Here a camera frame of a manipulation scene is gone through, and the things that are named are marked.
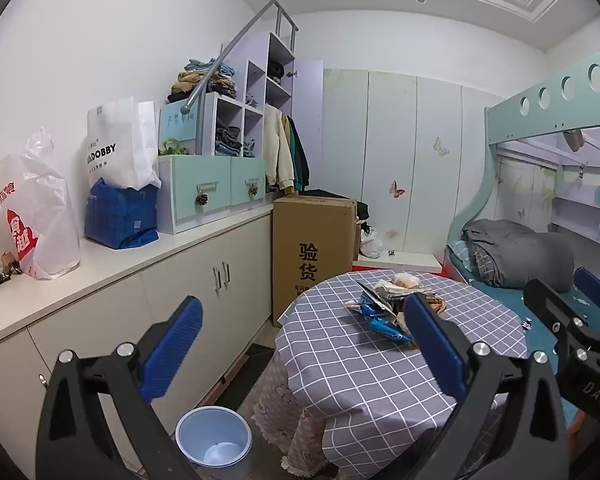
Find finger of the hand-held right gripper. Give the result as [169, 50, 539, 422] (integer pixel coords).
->
[523, 278, 593, 348]
[573, 267, 600, 331]

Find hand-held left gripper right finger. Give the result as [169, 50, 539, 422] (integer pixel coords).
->
[402, 292, 571, 480]

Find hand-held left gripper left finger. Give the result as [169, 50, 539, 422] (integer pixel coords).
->
[36, 296, 203, 480]

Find blue snack wrapper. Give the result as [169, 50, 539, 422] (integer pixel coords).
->
[357, 290, 413, 343]

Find blue plastic waste bin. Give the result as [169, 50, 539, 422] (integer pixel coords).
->
[175, 406, 253, 480]

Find teal printed bed sheet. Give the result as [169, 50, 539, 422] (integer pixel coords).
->
[446, 240, 600, 376]

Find grey duvet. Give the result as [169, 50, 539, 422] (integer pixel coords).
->
[461, 219, 576, 291]

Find long white low cabinet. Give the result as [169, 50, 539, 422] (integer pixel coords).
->
[0, 202, 276, 480]

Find round table grey checked tablecloth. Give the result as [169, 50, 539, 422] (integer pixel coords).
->
[272, 270, 578, 480]

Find white low platform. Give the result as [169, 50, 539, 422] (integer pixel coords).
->
[355, 251, 443, 273]

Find small white plastic bag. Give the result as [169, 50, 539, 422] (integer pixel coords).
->
[360, 227, 383, 259]

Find pink fringed table skirt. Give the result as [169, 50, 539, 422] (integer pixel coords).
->
[252, 345, 331, 477]

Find blue woven bag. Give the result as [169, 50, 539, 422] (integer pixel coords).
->
[84, 178, 160, 250]

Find tall cardboard box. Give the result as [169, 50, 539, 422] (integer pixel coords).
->
[272, 195, 359, 328]

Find teal two-drawer unit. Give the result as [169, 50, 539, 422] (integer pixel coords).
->
[157, 154, 267, 235]

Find teal bunk bed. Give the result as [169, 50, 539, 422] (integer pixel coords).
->
[442, 50, 600, 376]

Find black clothes heap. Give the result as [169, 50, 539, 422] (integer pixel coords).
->
[300, 188, 371, 222]

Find white plastic bag red print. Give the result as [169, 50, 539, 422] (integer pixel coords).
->
[0, 126, 82, 281]

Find green leaf wrapper scraps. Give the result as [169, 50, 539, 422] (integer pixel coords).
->
[0, 251, 23, 292]

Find green plastic plant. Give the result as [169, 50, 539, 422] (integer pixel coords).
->
[159, 138, 190, 157]

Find folded jeans in cubby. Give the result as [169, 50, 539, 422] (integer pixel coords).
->
[215, 126, 263, 157]

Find white paper shopping bag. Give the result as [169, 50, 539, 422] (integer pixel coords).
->
[86, 96, 162, 191]

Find white panelled wardrobe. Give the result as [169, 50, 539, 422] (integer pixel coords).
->
[322, 67, 506, 271]

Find cream hanging jacket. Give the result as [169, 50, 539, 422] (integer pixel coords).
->
[264, 103, 297, 192]

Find dark hanging jacket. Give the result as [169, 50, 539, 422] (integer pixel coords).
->
[292, 117, 311, 188]

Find green hanging jacket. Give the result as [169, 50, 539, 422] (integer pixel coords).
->
[285, 115, 304, 193]

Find purple cubby shelf unit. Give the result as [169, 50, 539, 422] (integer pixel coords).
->
[159, 31, 325, 196]

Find pile of folded clothes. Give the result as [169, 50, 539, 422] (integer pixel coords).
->
[167, 58, 237, 103]

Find grey metal handrail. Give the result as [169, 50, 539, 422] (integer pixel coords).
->
[181, 0, 299, 115]

